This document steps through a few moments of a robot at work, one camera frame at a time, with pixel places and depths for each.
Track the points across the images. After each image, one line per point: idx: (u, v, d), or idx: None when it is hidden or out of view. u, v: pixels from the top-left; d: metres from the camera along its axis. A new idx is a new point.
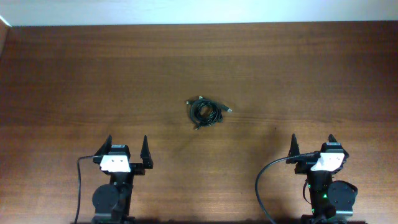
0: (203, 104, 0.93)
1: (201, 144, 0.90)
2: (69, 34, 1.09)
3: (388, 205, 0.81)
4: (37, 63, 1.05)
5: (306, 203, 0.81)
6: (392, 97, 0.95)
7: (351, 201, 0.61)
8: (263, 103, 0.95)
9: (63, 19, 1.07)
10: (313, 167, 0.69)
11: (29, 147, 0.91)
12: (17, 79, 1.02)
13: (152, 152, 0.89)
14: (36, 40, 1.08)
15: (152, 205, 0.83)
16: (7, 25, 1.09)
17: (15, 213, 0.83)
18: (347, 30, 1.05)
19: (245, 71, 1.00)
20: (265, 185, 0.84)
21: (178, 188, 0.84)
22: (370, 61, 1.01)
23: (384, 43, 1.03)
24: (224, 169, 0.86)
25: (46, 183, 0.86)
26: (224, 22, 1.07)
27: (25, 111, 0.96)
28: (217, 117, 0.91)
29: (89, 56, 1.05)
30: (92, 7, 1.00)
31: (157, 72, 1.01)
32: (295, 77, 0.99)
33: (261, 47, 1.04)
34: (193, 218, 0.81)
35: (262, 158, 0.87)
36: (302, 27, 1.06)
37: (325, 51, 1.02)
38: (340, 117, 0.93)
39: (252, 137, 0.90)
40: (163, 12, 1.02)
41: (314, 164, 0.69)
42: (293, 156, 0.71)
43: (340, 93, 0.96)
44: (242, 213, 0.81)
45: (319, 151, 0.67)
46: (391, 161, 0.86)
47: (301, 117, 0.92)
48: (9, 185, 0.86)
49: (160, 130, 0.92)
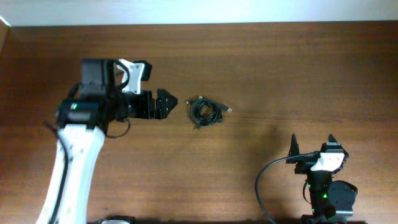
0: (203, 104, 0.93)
1: (201, 144, 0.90)
2: (69, 34, 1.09)
3: (388, 206, 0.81)
4: (37, 63, 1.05)
5: (306, 203, 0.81)
6: (392, 97, 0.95)
7: (351, 201, 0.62)
8: (263, 103, 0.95)
9: (63, 19, 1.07)
10: (313, 167, 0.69)
11: (28, 147, 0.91)
12: (17, 79, 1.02)
13: (152, 152, 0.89)
14: (36, 40, 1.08)
15: (152, 205, 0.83)
16: (7, 25, 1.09)
17: (15, 213, 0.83)
18: (347, 30, 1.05)
19: (244, 71, 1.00)
20: (265, 185, 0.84)
21: (178, 188, 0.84)
22: (370, 61, 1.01)
23: (384, 43, 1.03)
24: (224, 169, 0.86)
25: (46, 184, 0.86)
26: (224, 22, 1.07)
27: (25, 111, 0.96)
28: (217, 117, 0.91)
29: (89, 56, 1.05)
30: (92, 7, 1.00)
31: (157, 72, 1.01)
32: (295, 76, 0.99)
33: (260, 47, 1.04)
34: (193, 218, 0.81)
35: (262, 158, 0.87)
36: (302, 27, 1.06)
37: (325, 51, 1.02)
38: (340, 116, 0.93)
39: (252, 137, 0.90)
40: (162, 12, 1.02)
41: (314, 164, 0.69)
42: (293, 156, 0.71)
43: (340, 93, 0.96)
44: (242, 213, 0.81)
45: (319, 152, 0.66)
46: (391, 161, 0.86)
47: (301, 117, 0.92)
48: (9, 185, 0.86)
49: (160, 130, 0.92)
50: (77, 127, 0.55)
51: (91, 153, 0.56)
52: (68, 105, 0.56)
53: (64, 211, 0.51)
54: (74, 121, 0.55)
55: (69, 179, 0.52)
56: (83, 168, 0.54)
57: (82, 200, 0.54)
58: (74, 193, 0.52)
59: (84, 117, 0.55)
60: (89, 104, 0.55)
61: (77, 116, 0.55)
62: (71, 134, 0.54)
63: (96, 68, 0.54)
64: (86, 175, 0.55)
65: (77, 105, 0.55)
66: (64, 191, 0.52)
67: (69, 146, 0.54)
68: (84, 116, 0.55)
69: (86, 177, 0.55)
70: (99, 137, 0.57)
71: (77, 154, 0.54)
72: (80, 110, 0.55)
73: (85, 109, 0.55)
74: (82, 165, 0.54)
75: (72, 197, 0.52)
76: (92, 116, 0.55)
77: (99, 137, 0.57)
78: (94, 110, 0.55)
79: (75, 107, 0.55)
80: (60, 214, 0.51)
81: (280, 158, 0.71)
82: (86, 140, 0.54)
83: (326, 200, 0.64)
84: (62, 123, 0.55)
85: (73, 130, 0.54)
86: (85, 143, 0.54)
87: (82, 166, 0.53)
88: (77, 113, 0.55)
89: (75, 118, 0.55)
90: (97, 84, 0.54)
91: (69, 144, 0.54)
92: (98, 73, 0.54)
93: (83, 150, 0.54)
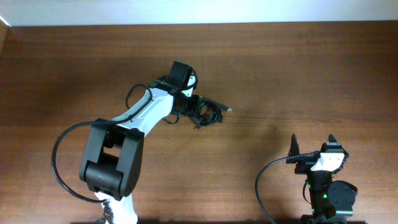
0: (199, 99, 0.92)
1: (202, 144, 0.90)
2: (69, 34, 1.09)
3: (388, 206, 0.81)
4: (37, 63, 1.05)
5: (306, 203, 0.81)
6: (392, 97, 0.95)
7: (351, 201, 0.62)
8: (263, 103, 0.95)
9: (64, 19, 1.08)
10: (313, 167, 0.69)
11: (29, 147, 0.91)
12: (17, 79, 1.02)
13: (152, 152, 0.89)
14: (37, 40, 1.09)
15: (152, 205, 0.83)
16: (8, 25, 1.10)
17: (14, 213, 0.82)
18: (347, 30, 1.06)
19: (244, 71, 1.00)
20: (265, 185, 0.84)
21: (178, 188, 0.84)
22: (369, 61, 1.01)
23: (384, 43, 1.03)
24: (225, 169, 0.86)
25: (46, 183, 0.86)
26: (224, 22, 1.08)
27: (25, 111, 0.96)
28: (217, 117, 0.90)
29: (89, 56, 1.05)
30: (92, 7, 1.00)
31: (157, 71, 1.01)
32: (295, 76, 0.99)
33: (260, 47, 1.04)
34: (193, 218, 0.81)
35: (262, 158, 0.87)
36: (301, 27, 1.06)
37: (324, 51, 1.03)
38: (340, 116, 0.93)
39: (252, 137, 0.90)
40: (162, 12, 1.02)
41: (314, 164, 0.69)
42: (293, 156, 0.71)
43: (340, 93, 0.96)
44: (242, 213, 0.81)
45: (319, 152, 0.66)
46: (390, 161, 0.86)
47: (301, 117, 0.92)
48: (9, 185, 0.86)
49: (161, 130, 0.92)
50: (161, 91, 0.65)
51: (160, 111, 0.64)
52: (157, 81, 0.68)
53: (138, 119, 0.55)
54: (160, 88, 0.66)
55: (147, 107, 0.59)
56: (158, 110, 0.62)
57: (147, 128, 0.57)
58: (147, 117, 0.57)
59: (168, 89, 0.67)
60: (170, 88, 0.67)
61: (163, 88, 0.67)
62: (157, 91, 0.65)
63: (181, 70, 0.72)
64: (155, 118, 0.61)
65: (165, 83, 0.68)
66: (142, 109, 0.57)
67: (154, 94, 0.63)
68: (168, 88, 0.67)
69: (154, 119, 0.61)
70: (169, 106, 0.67)
71: (158, 98, 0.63)
72: (166, 84, 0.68)
73: (169, 86, 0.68)
74: (158, 106, 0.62)
75: (147, 115, 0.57)
76: (173, 92, 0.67)
77: (169, 107, 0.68)
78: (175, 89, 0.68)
79: (163, 83, 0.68)
80: (135, 119, 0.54)
81: (280, 159, 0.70)
82: (167, 97, 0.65)
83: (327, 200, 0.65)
84: (152, 86, 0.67)
85: (159, 91, 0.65)
86: (166, 96, 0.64)
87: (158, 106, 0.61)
88: (163, 86, 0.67)
89: (160, 88, 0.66)
90: (178, 79, 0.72)
91: (154, 94, 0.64)
92: (183, 72, 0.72)
93: (163, 99, 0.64)
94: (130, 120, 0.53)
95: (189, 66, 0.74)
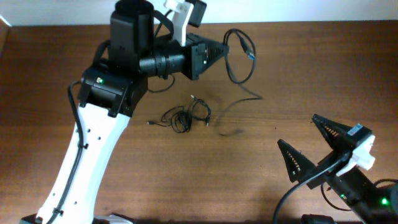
0: (215, 47, 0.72)
1: (201, 144, 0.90)
2: (69, 33, 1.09)
3: None
4: (37, 62, 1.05)
5: (306, 203, 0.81)
6: (392, 96, 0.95)
7: None
8: (263, 103, 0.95)
9: (63, 18, 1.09)
10: (339, 172, 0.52)
11: (29, 147, 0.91)
12: (17, 79, 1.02)
13: (152, 152, 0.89)
14: (36, 40, 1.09)
15: (151, 205, 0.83)
16: (8, 25, 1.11)
17: (15, 214, 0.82)
18: (347, 30, 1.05)
19: (244, 71, 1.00)
20: (265, 185, 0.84)
21: (178, 188, 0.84)
22: (369, 61, 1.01)
23: (384, 43, 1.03)
24: (225, 169, 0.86)
25: (46, 184, 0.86)
26: (224, 21, 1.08)
27: (24, 111, 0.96)
28: (185, 125, 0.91)
29: (89, 56, 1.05)
30: (94, 5, 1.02)
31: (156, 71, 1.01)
32: (295, 76, 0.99)
33: (260, 46, 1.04)
34: (193, 218, 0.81)
35: (262, 158, 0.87)
36: (301, 27, 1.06)
37: (324, 51, 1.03)
38: (340, 116, 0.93)
39: (252, 136, 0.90)
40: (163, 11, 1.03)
41: (346, 165, 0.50)
42: (293, 170, 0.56)
43: (340, 93, 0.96)
44: (242, 213, 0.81)
45: (349, 150, 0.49)
46: (391, 160, 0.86)
47: (301, 117, 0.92)
48: (9, 185, 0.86)
49: (160, 130, 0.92)
50: (99, 112, 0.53)
51: (106, 145, 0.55)
52: (93, 78, 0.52)
53: (70, 204, 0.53)
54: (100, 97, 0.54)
55: (78, 173, 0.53)
56: (96, 158, 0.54)
57: (90, 195, 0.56)
58: (79, 193, 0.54)
59: (112, 100, 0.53)
60: (114, 86, 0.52)
61: (103, 92, 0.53)
62: (91, 117, 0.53)
63: (125, 33, 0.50)
64: (99, 166, 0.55)
65: (105, 81, 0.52)
66: (73, 181, 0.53)
67: (87, 129, 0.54)
68: (111, 94, 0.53)
69: (99, 168, 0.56)
70: (119, 126, 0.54)
71: (92, 142, 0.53)
72: (108, 85, 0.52)
73: (112, 89, 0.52)
74: (95, 155, 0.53)
75: (78, 189, 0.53)
76: (117, 97, 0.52)
77: (121, 126, 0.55)
78: (122, 87, 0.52)
79: (102, 81, 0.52)
80: (65, 206, 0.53)
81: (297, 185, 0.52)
82: (106, 129, 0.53)
83: (379, 206, 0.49)
84: (84, 101, 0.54)
85: (94, 114, 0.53)
86: (105, 129, 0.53)
87: (94, 157, 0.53)
88: (104, 90, 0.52)
89: (102, 95, 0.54)
90: (125, 50, 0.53)
91: (87, 130, 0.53)
92: (130, 38, 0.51)
93: (100, 137, 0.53)
94: (60, 212, 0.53)
95: (134, 20, 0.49)
